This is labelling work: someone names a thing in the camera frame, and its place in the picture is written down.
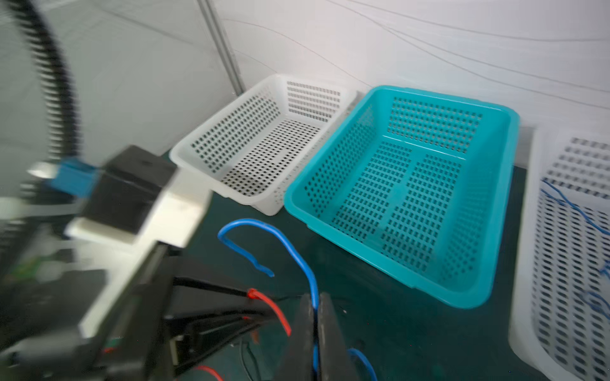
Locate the right white plastic basket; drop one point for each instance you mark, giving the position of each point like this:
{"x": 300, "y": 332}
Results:
{"x": 559, "y": 321}

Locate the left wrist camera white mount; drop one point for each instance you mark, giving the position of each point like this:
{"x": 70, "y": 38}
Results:
{"x": 138, "y": 200}

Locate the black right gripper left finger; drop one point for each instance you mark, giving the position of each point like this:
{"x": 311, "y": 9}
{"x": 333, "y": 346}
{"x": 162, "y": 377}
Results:
{"x": 297, "y": 361}

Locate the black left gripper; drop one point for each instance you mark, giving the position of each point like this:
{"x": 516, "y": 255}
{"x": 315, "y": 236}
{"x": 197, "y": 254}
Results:
{"x": 137, "y": 346}

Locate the left white plastic basket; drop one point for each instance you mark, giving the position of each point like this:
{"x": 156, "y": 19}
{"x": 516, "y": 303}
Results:
{"x": 254, "y": 148}

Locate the white plastic basket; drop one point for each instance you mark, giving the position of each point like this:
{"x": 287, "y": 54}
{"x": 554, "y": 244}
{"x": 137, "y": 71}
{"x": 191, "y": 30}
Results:
{"x": 559, "y": 321}
{"x": 254, "y": 148}

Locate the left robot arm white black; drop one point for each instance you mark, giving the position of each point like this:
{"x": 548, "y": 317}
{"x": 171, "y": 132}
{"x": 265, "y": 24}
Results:
{"x": 47, "y": 340}

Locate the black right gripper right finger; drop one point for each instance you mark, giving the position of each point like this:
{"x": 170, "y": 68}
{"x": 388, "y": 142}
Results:
{"x": 334, "y": 361}

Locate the teal plastic basket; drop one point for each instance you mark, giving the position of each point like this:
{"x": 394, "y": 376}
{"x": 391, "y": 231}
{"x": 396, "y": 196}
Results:
{"x": 415, "y": 184}

